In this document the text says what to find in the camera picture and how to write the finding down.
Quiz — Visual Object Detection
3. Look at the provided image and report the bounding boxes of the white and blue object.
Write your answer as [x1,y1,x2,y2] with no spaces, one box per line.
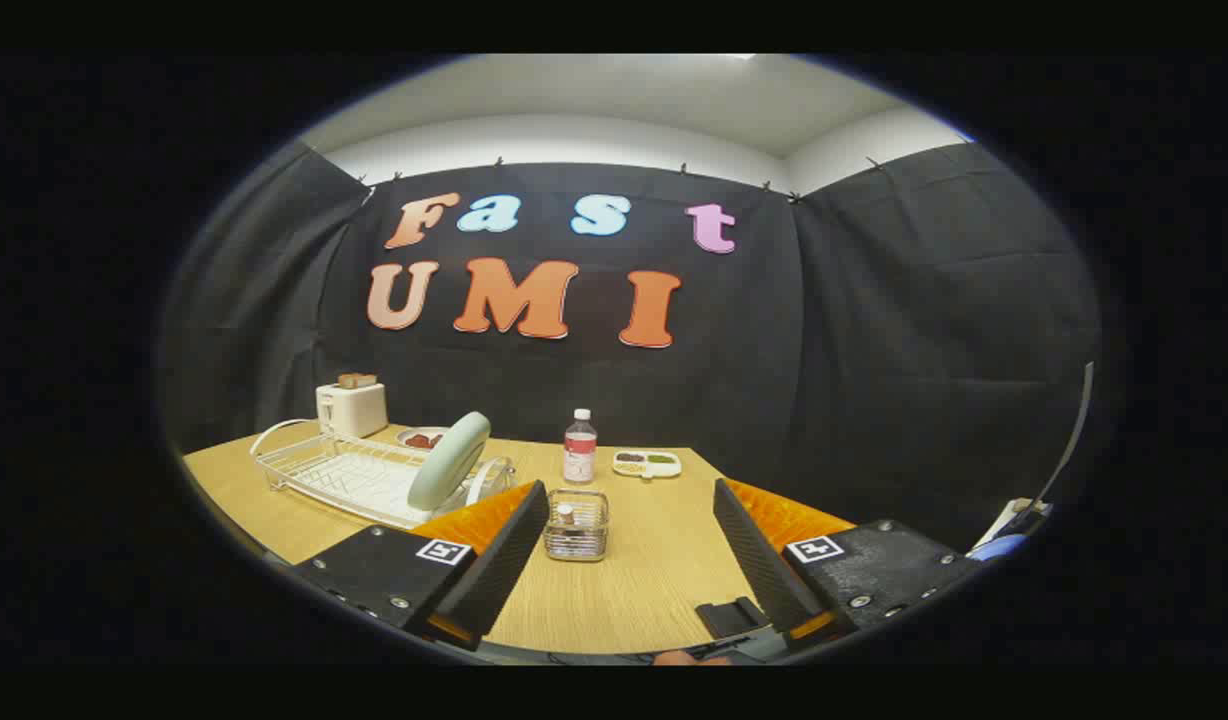
[972,497,1055,561]

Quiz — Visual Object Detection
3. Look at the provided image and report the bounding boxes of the small wire basket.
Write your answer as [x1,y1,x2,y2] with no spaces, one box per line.
[543,489,611,562]

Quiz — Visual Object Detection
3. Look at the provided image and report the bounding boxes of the white wire dish rack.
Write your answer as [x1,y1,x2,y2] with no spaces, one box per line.
[250,418,520,529]

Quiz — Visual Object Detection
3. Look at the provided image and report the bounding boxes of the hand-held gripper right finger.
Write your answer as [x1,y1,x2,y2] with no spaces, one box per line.
[713,477,985,656]

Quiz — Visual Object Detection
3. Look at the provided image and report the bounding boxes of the black backdrop cloth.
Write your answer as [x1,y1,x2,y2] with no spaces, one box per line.
[159,140,1105,556]

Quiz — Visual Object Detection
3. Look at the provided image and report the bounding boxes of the light green plate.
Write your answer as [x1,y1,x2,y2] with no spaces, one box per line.
[407,411,492,513]

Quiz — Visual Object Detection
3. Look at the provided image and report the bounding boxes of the grey curved bar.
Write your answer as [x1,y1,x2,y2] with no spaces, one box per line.
[1034,362,1096,511]

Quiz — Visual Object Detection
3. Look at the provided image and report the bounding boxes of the white toaster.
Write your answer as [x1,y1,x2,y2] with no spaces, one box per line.
[315,381,389,439]

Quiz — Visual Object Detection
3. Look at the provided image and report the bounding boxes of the clear bottle with red label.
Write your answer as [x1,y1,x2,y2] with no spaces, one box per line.
[562,408,599,486]

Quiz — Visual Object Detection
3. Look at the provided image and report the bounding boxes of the white divided dish with beans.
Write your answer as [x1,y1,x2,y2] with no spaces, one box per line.
[612,449,683,479]

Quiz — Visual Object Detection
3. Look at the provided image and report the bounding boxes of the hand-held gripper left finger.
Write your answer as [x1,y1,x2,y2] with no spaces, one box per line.
[292,480,551,651]

